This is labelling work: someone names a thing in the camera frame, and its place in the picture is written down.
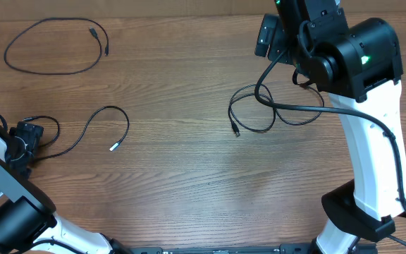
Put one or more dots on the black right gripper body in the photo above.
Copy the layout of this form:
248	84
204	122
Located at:
279	44

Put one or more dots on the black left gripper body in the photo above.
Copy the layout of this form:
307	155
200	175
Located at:
28	132

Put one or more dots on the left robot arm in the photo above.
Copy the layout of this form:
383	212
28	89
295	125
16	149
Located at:
28	218

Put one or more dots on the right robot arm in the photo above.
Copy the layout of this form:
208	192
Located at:
360	68

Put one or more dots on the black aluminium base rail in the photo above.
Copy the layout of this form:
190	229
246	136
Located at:
252	249

